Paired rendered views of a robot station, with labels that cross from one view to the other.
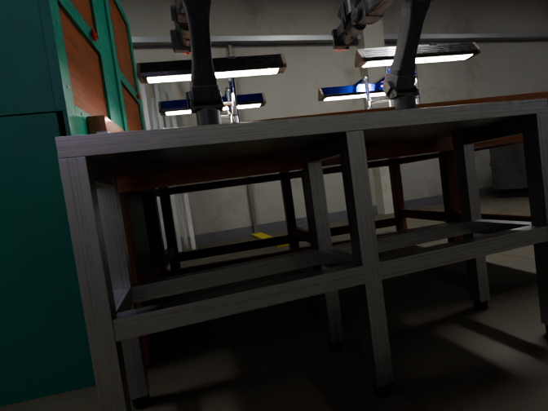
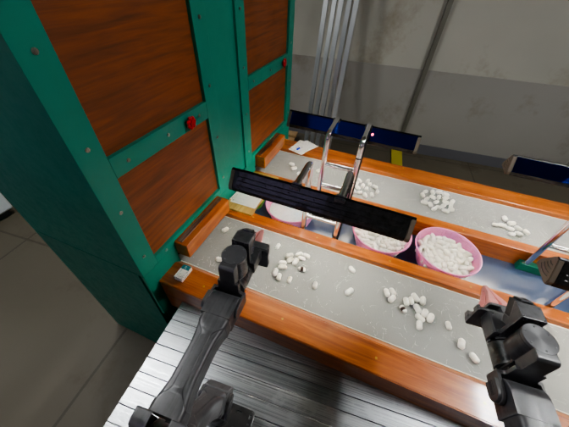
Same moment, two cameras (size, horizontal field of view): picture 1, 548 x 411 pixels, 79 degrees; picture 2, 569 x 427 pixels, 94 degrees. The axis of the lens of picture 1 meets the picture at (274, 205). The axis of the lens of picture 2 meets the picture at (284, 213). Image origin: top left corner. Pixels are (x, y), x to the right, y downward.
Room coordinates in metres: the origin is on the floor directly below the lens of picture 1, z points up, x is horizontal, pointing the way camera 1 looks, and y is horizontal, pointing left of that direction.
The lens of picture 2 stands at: (0.83, -0.08, 1.64)
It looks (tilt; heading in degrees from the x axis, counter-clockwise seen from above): 43 degrees down; 30
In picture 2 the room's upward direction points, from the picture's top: 3 degrees clockwise
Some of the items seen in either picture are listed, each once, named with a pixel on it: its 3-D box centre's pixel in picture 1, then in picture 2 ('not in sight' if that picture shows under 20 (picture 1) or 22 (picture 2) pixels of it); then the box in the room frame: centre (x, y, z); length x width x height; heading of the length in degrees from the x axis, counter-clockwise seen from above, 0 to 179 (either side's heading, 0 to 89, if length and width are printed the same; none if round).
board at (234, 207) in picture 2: not in sight; (252, 191); (1.67, 0.61, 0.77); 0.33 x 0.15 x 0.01; 10
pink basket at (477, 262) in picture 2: not in sight; (443, 256); (1.83, -0.32, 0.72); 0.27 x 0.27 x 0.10
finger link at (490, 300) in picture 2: not in sight; (494, 303); (1.38, -0.36, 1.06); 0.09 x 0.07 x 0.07; 15
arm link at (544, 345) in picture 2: (358, 9); (523, 368); (1.21, -0.39, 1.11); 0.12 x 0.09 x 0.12; 15
